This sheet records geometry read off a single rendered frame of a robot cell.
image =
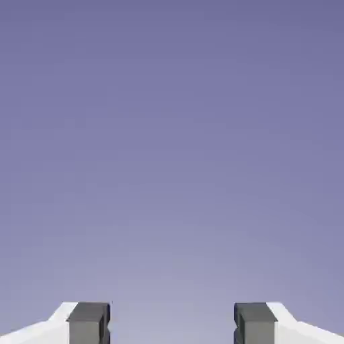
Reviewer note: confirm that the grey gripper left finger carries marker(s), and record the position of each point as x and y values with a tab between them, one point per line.
84	325

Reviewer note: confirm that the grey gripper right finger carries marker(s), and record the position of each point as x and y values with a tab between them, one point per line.
258	325

